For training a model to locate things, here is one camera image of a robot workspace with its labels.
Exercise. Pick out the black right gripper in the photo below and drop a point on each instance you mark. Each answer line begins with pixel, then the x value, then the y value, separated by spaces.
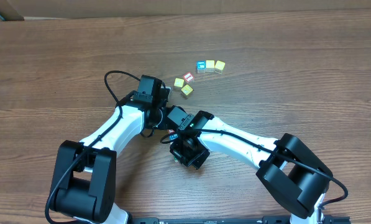
pixel 176 147

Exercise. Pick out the yellow block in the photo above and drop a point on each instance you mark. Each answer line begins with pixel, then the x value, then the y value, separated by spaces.
pixel 187 91
pixel 210 66
pixel 178 83
pixel 219 66

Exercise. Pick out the blue letter P block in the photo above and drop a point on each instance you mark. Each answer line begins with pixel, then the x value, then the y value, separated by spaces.
pixel 172 137

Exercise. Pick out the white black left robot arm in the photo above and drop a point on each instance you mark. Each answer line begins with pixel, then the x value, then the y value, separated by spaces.
pixel 84 179

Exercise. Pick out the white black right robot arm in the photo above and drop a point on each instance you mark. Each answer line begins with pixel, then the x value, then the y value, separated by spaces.
pixel 295 177

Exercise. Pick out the red letter I block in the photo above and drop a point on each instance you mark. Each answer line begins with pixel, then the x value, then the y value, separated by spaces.
pixel 188 77

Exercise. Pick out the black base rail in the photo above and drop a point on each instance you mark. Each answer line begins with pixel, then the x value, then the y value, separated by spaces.
pixel 264 220

